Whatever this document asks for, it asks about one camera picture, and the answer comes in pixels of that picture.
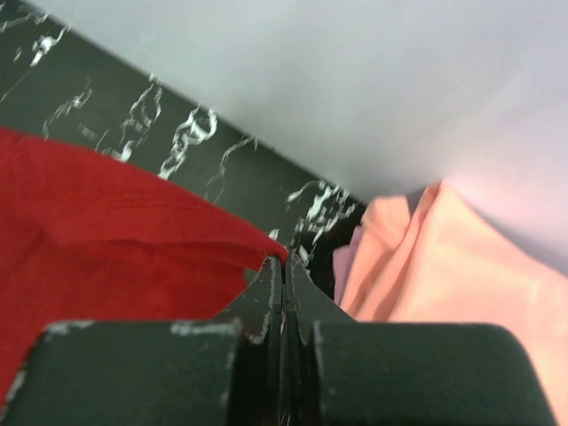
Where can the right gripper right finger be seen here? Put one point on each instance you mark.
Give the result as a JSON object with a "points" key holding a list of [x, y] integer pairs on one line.
{"points": [[344, 372]]}

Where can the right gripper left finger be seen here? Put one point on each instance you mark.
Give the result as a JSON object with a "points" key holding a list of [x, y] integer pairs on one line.
{"points": [[223, 371]]}

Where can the red t shirt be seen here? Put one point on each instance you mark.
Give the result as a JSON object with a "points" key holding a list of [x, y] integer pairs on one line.
{"points": [[85, 237]]}

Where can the folded salmon pink t shirt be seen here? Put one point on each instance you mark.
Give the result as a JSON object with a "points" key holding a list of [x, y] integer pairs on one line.
{"points": [[441, 262]]}

